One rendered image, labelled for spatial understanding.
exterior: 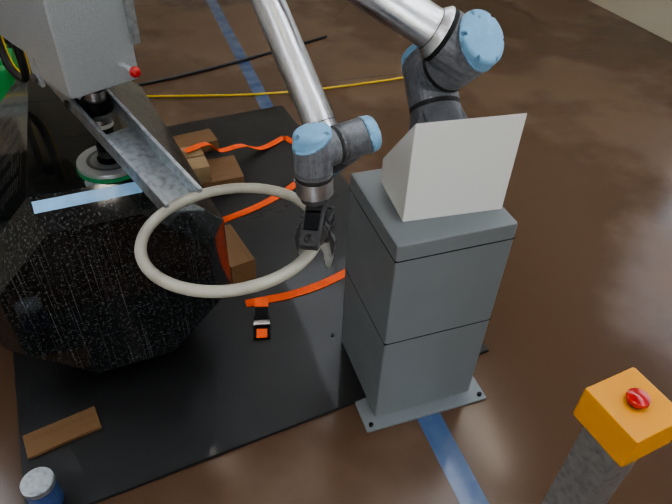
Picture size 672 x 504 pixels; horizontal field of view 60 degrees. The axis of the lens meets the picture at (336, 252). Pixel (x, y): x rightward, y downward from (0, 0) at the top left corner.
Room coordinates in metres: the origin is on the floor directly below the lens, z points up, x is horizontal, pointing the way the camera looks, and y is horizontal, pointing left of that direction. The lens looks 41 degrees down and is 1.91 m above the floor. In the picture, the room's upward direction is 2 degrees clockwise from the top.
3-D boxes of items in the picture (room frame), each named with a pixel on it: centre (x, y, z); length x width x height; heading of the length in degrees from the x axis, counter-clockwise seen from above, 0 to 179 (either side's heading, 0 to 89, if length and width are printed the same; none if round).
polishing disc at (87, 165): (1.63, 0.75, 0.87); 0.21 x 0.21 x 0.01
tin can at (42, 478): (0.89, 0.91, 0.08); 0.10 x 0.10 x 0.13
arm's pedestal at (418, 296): (1.52, -0.29, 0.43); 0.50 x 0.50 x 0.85; 20
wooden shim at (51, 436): (1.14, 0.95, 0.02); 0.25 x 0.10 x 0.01; 123
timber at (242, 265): (2.09, 0.50, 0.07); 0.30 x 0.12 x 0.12; 32
